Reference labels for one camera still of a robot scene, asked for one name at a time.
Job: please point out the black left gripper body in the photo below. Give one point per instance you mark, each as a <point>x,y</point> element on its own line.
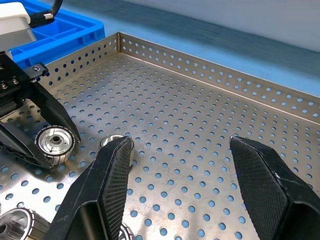
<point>12,82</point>

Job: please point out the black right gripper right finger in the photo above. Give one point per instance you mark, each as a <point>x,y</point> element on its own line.
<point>275,200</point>

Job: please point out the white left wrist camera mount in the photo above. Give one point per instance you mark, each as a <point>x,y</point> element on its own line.
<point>13,27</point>

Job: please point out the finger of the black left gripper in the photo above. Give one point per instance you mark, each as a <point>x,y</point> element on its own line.
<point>17,142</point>
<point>53,110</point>

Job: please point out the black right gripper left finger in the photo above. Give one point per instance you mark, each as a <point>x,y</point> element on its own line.
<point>95,200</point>

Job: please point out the blue compartment plastic tray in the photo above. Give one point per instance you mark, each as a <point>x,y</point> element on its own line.
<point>82,32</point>

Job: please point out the perforated steel tray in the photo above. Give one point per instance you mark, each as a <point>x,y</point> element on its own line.
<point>175,112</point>

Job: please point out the metal roller with ribbed rim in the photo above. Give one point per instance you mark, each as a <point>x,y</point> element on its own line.
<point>110,140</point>
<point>56,140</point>
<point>124,232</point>
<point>17,222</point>

